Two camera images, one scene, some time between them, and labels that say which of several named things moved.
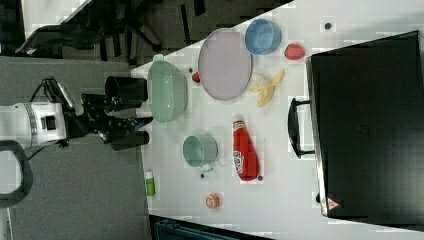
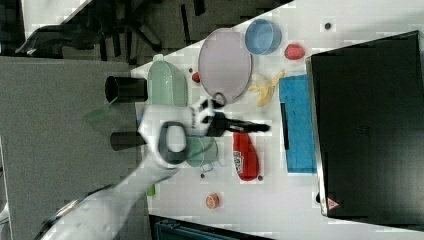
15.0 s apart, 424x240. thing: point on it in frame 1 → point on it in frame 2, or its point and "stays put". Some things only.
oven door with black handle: x=314 y=127 → x=298 y=117
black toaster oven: x=368 y=117 stays put
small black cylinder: x=130 y=140 stays put
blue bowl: x=263 y=37 stays put
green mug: x=200 y=151 stays put
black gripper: x=94 y=116 → x=221 y=124
